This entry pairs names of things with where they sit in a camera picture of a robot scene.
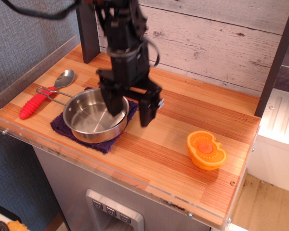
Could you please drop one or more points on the clear acrylic edge guard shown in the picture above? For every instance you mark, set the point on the clear acrylic edge guard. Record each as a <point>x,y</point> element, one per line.
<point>152,162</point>

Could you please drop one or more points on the silver dispenser panel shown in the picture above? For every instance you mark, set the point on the silver dispenser panel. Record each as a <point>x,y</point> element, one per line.
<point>109,215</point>

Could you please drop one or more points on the dark grey left post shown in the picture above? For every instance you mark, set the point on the dark grey left post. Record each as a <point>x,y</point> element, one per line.
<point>88,32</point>

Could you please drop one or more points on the silver pot with wire handle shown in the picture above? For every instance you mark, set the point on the silver pot with wire handle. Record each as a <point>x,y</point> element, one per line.
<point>87,116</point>

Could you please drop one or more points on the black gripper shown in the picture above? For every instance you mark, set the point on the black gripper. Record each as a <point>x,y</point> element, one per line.
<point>129,76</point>

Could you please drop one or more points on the dark grey right post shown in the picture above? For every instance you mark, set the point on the dark grey right post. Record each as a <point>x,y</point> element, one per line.
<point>276,65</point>

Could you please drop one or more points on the spoon with red handle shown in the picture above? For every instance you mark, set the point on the spoon with red handle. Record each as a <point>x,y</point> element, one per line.
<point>64,80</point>

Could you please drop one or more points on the orange object bottom left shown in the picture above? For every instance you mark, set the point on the orange object bottom left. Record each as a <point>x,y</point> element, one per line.
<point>16,226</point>

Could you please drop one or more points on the dark grey post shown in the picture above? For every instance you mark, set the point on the dark grey post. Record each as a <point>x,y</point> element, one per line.
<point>276,65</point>
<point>88,32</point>

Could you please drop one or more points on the white toy sink unit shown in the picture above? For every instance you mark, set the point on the white toy sink unit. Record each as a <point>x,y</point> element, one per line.
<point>269,160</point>

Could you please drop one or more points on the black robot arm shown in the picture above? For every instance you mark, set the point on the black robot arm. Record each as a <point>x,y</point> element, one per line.
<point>124,27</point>

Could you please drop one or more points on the grey toy fridge cabinet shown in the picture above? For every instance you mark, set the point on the grey toy fridge cabinet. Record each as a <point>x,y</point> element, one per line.
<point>70,182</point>

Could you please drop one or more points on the orange toy pepper half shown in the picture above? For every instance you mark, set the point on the orange toy pepper half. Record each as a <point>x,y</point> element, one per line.
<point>205,151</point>

